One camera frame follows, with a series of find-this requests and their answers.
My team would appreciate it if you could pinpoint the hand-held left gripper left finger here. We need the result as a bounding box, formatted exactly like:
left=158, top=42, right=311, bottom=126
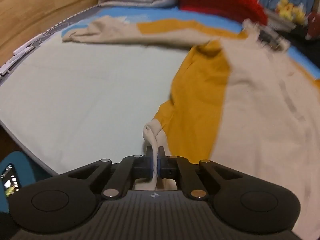
left=67, top=145, right=155, bottom=201

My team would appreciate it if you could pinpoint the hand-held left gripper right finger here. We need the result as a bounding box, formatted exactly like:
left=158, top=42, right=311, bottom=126
left=157, top=146, right=247, bottom=201

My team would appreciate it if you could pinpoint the yellow and beige sweater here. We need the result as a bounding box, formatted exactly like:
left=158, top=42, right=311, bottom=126
left=62, top=15, right=320, bottom=240

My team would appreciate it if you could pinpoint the yellow plush toy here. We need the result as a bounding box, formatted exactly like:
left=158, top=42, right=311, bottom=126
left=276, top=0, right=307, bottom=25

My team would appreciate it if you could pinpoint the red plush toy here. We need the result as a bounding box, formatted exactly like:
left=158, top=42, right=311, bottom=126
left=305, top=11, right=320, bottom=40

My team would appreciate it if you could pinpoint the blue white printed bed sheet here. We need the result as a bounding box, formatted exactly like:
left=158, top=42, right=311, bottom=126
left=0, top=6, right=320, bottom=176

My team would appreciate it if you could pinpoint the lit phone screen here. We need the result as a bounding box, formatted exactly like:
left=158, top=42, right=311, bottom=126
left=0, top=164, right=22, bottom=197

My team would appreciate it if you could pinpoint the white flat strip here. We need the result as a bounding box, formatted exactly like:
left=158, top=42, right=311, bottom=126
left=13, top=34, right=43, bottom=56
left=0, top=46, right=35, bottom=76

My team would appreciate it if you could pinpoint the wooden bed frame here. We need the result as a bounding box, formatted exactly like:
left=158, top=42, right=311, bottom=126
left=0, top=0, right=100, bottom=60

